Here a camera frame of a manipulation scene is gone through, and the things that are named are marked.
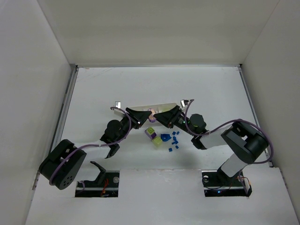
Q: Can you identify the purple butterfly lego brick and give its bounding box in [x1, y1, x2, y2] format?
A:
[148, 108, 157, 123]

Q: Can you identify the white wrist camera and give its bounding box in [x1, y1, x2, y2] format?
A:
[110, 101, 123, 116]
[180, 99, 190, 109]

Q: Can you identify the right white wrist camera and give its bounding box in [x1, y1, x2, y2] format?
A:
[180, 99, 190, 109]

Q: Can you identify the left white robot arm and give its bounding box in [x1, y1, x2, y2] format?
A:
[38, 108, 152, 190]

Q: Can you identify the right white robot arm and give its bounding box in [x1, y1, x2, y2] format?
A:
[154, 106, 273, 183]

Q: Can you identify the white three-compartment tray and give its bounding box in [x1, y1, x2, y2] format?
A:
[128, 103, 177, 113]

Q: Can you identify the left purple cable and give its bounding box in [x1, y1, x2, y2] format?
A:
[48, 106, 132, 186]

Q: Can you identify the blue lego arch cluster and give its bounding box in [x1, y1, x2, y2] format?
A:
[160, 134, 171, 142]

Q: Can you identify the light green lego brick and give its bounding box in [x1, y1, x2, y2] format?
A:
[151, 136, 163, 148]

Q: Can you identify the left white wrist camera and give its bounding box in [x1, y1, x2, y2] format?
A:
[110, 101, 123, 116]

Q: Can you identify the green and purple lego stack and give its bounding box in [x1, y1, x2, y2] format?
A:
[145, 127, 157, 139]

